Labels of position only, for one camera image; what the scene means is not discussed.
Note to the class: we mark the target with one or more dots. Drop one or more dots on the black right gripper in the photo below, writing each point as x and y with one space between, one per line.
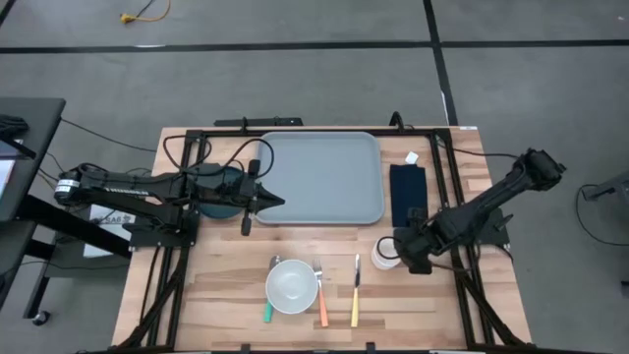
422 246

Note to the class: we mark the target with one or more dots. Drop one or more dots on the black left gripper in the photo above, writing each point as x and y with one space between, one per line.
243 196

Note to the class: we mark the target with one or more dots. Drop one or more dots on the white cup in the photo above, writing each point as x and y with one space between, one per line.
383 259

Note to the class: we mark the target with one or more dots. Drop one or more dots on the dark teal plate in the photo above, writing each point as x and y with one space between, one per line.
218 210

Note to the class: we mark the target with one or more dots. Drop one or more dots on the navy cloth napkin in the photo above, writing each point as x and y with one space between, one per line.
408 189

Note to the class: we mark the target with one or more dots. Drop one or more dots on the white ceramic bowl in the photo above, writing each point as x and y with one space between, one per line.
291 287

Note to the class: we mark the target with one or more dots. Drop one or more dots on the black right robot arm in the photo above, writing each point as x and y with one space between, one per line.
491 196

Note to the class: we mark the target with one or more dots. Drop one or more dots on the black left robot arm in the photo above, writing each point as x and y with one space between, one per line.
123 187

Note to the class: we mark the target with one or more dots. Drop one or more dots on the grey plastic tray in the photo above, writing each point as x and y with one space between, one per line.
324 177

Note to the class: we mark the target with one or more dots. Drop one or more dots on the black power strip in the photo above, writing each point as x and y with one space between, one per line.
260 121

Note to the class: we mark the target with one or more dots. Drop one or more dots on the small white tag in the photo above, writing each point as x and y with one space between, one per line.
412 157

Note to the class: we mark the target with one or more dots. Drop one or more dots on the white labelled sheet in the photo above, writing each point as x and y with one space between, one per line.
105 216

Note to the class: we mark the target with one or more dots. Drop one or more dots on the black desk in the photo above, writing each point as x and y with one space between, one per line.
34 128

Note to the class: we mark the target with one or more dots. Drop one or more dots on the black caster wheel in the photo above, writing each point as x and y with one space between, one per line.
40 317

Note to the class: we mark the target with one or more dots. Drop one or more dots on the black metal table frame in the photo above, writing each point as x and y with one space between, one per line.
221 132

